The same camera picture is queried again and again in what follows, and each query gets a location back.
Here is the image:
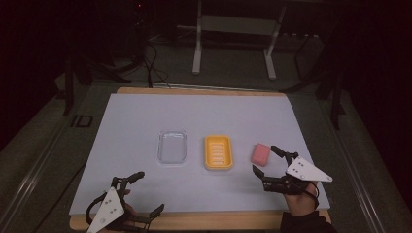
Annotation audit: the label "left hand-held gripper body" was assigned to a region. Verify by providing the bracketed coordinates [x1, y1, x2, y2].
[86, 176, 151, 233]

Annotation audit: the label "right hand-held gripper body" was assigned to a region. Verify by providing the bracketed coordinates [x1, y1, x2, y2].
[262, 151, 334, 196]

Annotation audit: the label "pink soap bar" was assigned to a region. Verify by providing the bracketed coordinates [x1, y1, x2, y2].
[250, 143, 272, 168]

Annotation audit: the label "person's left hand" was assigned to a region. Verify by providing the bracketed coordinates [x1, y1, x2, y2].
[120, 188, 139, 218]

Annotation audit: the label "person's right hand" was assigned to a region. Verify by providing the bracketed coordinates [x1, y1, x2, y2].
[284, 181, 321, 216]

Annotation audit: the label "yellow soap dish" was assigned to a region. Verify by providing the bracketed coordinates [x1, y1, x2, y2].
[203, 134, 234, 171]

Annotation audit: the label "pale lavender table mat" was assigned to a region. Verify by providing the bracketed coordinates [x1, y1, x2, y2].
[69, 93, 331, 216]

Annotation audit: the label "white metal stand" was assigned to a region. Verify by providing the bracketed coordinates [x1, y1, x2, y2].
[191, 0, 288, 81]

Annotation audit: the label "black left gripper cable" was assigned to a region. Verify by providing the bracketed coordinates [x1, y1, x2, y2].
[85, 192, 108, 225]

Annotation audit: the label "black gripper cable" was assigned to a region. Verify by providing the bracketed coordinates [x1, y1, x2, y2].
[85, 192, 108, 225]
[303, 184, 321, 209]

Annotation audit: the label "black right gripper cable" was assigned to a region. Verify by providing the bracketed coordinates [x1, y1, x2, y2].
[303, 184, 321, 209]

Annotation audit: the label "black floor cables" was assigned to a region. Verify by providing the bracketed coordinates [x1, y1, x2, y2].
[141, 41, 172, 89]

